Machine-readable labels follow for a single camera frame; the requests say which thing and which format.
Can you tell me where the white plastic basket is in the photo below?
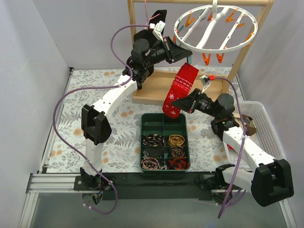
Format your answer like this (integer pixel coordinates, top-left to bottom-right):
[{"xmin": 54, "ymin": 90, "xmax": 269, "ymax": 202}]
[{"xmin": 223, "ymin": 101, "xmax": 287, "ymax": 167}]

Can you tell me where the white round clip hanger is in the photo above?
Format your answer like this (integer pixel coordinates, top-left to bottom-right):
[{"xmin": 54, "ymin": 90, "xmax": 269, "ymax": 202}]
[{"xmin": 173, "ymin": 0, "xmax": 258, "ymax": 54}]

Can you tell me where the green divided organizer box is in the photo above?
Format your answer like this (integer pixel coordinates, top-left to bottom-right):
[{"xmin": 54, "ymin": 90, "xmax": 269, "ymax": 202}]
[{"xmin": 139, "ymin": 113, "xmax": 190, "ymax": 173}]

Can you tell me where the wooden rack post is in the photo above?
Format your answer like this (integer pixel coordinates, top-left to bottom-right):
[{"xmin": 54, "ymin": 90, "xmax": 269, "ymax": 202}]
[
  {"xmin": 127, "ymin": 0, "xmax": 136, "ymax": 43},
  {"xmin": 229, "ymin": 0, "xmax": 275, "ymax": 79}
]

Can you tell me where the black orange rolled tie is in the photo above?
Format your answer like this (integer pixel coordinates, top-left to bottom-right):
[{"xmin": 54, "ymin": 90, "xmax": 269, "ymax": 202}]
[{"xmin": 168, "ymin": 157, "xmax": 190, "ymax": 170}]

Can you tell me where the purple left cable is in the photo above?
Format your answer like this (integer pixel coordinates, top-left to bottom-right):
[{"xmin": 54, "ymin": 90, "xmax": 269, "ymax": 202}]
[{"xmin": 52, "ymin": 23, "xmax": 156, "ymax": 215}]

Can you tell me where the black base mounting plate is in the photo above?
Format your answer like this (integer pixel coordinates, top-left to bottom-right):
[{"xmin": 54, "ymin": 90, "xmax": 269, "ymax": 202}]
[{"xmin": 74, "ymin": 172, "xmax": 243, "ymax": 201}]

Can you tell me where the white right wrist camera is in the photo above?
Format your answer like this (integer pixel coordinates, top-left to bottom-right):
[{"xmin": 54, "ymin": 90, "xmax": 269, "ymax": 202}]
[{"xmin": 200, "ymin": 75, "xmax": 215, "ymax": 93}]

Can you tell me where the black hanging garment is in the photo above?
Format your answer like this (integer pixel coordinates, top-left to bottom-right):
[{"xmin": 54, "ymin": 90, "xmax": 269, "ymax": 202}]
[{"xmin": 133, "ymin": 9, "xmax": 168, "ymax": 48}]

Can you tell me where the brown beige striped sock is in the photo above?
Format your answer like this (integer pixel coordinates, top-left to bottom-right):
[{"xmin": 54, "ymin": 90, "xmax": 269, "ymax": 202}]
[{"xmin": 242, "ymin": 114, "xmax": 257, "ymax": 136}]

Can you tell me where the left wooden rack post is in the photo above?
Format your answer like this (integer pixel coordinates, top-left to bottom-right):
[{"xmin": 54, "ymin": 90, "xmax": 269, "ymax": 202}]
[{"xmin": 127, "ymin": 0, "xmax": 136, "ymax": 43}]

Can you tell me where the yellow-orange clothes clip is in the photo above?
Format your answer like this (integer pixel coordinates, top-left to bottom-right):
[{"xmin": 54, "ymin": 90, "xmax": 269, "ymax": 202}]
[{"xmin": 244, "ymin": 32, "xmax": 255, "ymax": 46}]

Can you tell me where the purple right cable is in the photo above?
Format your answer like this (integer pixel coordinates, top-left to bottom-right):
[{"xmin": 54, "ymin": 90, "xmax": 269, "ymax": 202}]
[{"xmin": 213, "ymin": 76, "xmax": 247, "ymax": 219}]

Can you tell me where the floral tablecloth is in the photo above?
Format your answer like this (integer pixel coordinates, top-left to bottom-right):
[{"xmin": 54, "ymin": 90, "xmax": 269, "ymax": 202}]
[{"xmin": 46, "ymin": 69, "xmax": 229, "ymax": 173}]

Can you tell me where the orange clothes clip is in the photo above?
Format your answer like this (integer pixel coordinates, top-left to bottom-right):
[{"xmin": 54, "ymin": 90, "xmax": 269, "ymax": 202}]
[{"xmin": 202, "ymin": 53, "xmax": 211, "ymax": 66}]

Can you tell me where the red christmas sock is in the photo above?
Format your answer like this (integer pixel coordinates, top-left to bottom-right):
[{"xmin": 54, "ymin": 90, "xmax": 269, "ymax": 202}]
[
  {"xmin": 227, "ymin": 144, "xmax": 235, "ymax": 151},
  {"xmin": 162, "ymin": 63, "xmax": 199, "ymax": 118}
]

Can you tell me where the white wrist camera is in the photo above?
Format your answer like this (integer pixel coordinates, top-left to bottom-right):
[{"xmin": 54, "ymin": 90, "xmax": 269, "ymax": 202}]
[
  {"xmin": 152, "ymin": 20, "xmax": 165, "ymax": 42},
  {"xmin": 200, "ymin": 75, "xmax": 215, "ymax": 93}
]

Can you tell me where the purple cable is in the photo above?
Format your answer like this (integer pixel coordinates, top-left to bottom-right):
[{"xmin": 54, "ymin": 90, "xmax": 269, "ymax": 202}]
[
  {"xmin": 52, "ymin": 23, "xmax": 156, "ymax": 215},
  {"xmin": 213, "ymin": 76, "xmax": 247, "ymax": 219}
]

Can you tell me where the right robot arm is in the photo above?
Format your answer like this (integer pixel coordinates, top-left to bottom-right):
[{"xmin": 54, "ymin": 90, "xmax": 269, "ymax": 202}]
[{"xmin": 171, "ymin": 89, "xmax": 294, "ymax": 207}]

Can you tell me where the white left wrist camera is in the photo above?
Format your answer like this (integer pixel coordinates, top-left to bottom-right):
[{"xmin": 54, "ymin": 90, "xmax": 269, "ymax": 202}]
[{"xmin": 152, "ymin": 20, "xmax": 165, "ymax": 42}]

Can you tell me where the aluminium frame rail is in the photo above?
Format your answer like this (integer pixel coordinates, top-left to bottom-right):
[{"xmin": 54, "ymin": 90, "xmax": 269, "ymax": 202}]
[{"xmin": 19, "ymin": 173, "xmax": 84, "ymax": 228}]

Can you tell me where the yellow rolled tie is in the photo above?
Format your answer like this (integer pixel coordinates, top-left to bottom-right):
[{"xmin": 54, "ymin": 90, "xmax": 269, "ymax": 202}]
[{"xmin": 168, "ymin": 134, "xmax": 186, "ymax": 147}]

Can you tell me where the black white patterned rolled tie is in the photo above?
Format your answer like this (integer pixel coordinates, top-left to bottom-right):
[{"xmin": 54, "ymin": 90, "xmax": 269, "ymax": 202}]
[{"xmin": 142, "ymin": 134, "xmax": 164, "ymax": 147}]

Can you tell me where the black gold paisley rolled tie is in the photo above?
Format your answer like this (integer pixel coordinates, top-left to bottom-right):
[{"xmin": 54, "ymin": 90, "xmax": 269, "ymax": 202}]
[{"xmin": 168, "ymin": 146, "xmax": 185, "ymax": 158}]

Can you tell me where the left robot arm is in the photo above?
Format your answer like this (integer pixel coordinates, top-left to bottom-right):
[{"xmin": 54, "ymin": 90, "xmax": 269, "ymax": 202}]
[{"xmin": 80, "ymin": 37, "xmax": 192, "ymax": 190}]

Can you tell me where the wooden tray base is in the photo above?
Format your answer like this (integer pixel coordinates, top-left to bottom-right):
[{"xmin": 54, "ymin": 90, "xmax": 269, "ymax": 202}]
[{"xmin": 132, "ymin": 70, "xmax": 229, "ymax": 106}]

